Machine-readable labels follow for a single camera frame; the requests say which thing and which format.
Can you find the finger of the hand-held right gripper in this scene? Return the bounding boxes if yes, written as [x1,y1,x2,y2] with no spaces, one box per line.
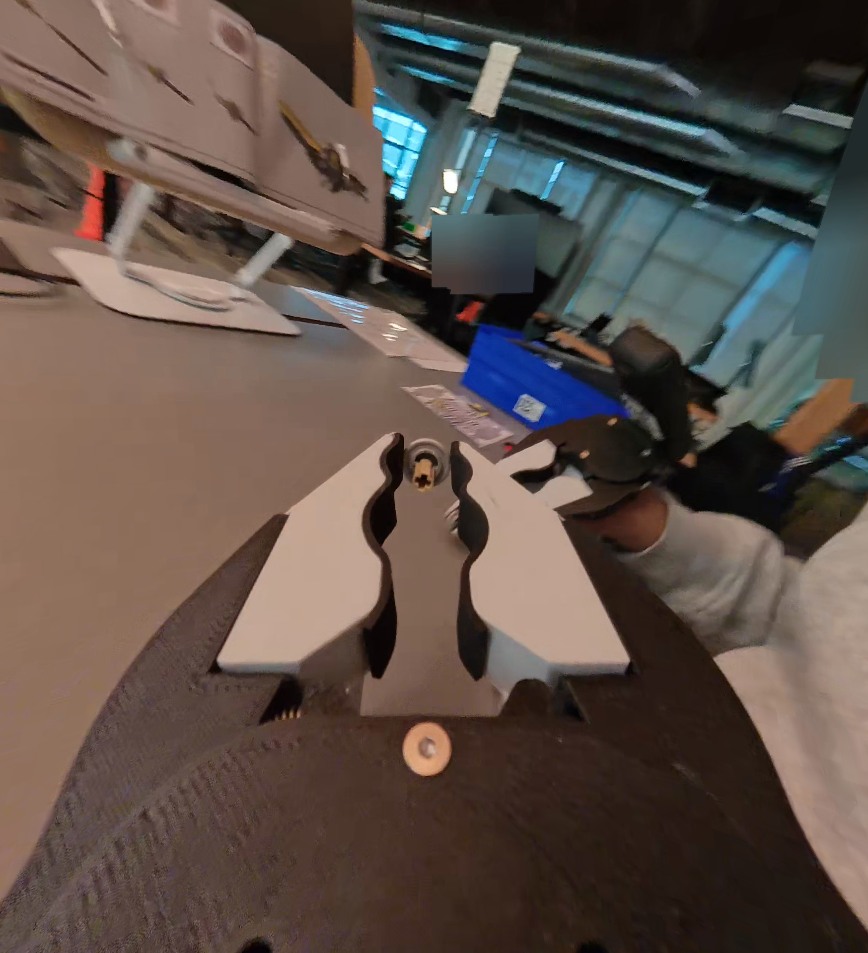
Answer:
[529,469,596,512]
[494,439,563,479]

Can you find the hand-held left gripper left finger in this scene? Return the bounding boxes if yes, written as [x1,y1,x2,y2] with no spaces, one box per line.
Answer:
[217,433,403,680]

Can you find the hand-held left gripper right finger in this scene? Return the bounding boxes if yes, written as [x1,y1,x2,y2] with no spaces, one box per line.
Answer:
[449,441,632,687]

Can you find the grey lego wheel tan axle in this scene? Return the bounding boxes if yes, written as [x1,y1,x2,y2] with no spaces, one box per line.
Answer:
[406,439,450,494]

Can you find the person's right forearm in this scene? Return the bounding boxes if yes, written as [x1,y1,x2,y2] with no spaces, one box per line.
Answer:
[613,500,807,658]

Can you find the person's right hand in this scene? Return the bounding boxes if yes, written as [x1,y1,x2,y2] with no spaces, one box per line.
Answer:
[576,485,671,555]

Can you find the printed paper leaflet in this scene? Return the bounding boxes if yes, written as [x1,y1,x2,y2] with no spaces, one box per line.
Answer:
[403,383,515,449]

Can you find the blue plastic bin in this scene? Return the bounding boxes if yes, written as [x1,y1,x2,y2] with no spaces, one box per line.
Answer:
[462,324,629,440]

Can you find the clear plastic bag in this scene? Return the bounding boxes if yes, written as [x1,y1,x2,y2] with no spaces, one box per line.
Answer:
[292,286,472,373]

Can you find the person's grey hoodie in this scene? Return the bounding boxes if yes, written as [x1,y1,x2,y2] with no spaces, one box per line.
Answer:
[713,462,868,953]

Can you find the white booklet stand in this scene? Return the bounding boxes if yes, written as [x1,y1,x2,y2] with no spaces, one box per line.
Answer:
[50,137,302,338]

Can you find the white ceiling light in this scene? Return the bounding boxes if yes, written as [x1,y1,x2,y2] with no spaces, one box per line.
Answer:
[467,42,522,119]

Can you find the white stand with grey board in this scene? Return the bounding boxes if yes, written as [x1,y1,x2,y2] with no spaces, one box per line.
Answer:
[0,0,389,256]

